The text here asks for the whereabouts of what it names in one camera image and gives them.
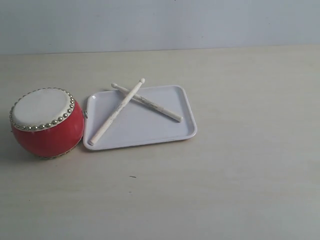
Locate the white drumstick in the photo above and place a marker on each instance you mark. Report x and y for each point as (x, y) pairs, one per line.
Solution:
(149, 103)
(117, 111)

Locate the small red drum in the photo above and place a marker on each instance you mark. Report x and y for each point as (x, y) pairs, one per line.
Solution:
(47, 122)

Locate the white plastic tray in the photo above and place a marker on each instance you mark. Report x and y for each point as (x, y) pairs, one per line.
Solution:
(137, 124)

